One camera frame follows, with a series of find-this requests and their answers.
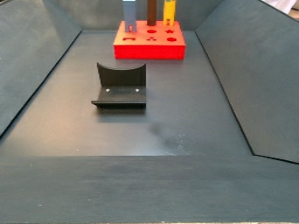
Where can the red shape sorting board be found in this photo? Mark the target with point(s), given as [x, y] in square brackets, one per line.
[151, 43]

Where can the black curved plastic holder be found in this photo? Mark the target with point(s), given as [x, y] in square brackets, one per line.
[121, 87]

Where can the brown round peg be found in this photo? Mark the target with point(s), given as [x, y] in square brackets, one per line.
[151, 12]

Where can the yellow star peg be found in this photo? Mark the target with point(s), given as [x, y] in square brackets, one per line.
[168, 12]

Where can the blue slotted peg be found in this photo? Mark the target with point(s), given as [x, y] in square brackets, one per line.
[129, 15]

